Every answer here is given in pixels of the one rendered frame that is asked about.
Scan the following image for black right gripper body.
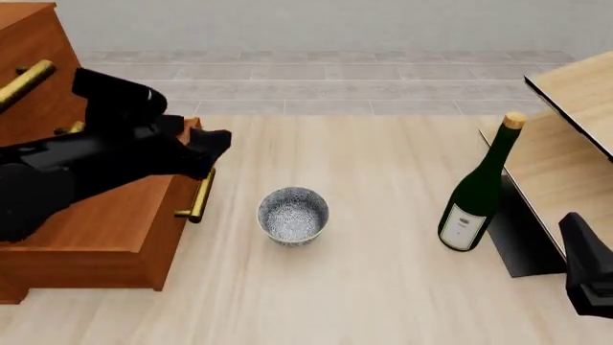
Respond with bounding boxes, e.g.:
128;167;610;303
564;267;613;319

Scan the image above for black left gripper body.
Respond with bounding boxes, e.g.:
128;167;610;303
160;114;234;156

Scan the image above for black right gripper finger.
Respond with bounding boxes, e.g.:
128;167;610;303
557;211;613;275

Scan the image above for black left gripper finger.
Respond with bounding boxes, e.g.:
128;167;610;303
180;149;225;181

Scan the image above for wooden cabinet drawer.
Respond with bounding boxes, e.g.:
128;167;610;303
0;34;90;127
0;116;217;293

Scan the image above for patterned blue white bowl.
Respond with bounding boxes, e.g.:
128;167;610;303
256;184;331;247

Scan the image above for wooden cabinet with drawers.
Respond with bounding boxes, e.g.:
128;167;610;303
0;1;217;305

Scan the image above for dark green wine bottle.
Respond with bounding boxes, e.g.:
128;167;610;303
436;110;529;252

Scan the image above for brass drawer handle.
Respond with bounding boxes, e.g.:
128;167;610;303
173;166;217;224
53;120;87;137
0;58;57;113

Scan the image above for pale wooden rack black frame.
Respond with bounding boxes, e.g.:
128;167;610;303
477;49;613;279

